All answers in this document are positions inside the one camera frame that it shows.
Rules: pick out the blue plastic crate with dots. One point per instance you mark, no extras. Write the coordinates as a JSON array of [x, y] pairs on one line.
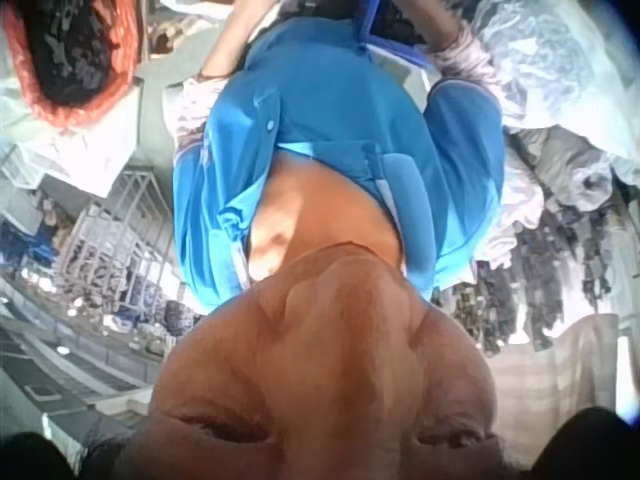
[[395, 52]]

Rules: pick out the white sack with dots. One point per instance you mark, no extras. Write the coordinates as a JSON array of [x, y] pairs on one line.
[[85, 150]]

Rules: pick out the grey fabric roll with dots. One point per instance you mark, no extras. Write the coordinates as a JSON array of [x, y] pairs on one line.
[[570, 170]]

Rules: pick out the beige cloth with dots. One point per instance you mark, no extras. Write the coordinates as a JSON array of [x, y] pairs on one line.
[[550, 380]]

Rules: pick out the clear white plastic bag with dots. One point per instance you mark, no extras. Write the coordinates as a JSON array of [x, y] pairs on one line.
[[560, 65]]

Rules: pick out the red mesh bag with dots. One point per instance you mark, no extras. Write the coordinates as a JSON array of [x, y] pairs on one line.
[[70, 55]]

